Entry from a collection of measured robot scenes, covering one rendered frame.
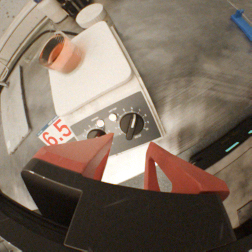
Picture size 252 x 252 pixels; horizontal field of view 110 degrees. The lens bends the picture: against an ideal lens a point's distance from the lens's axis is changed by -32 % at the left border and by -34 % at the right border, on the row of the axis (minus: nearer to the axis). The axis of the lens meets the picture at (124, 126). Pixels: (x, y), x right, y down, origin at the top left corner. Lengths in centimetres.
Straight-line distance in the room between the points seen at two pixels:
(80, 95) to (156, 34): 20
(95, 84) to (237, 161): 70
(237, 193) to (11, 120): 106
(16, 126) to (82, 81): 35
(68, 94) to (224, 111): 25
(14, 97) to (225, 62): 61
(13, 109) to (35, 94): 14
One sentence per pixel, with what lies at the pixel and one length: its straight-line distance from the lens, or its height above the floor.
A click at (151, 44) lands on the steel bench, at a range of 28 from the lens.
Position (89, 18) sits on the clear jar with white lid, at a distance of 26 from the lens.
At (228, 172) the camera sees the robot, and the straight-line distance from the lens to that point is 72.
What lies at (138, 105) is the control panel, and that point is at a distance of 17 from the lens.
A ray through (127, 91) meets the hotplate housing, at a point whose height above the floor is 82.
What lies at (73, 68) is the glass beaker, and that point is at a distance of 18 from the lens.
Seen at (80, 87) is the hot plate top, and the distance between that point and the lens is 18.
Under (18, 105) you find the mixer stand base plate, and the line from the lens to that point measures 49.
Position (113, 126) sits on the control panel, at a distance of 18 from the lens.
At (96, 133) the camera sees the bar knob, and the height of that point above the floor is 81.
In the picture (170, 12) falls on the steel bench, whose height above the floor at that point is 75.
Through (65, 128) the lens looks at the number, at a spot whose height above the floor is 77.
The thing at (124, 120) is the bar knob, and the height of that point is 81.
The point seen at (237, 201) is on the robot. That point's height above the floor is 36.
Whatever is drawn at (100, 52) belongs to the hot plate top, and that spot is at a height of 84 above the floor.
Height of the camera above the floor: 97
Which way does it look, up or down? 72 degrees down
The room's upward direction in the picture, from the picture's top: 84 degrees counter-clockwise
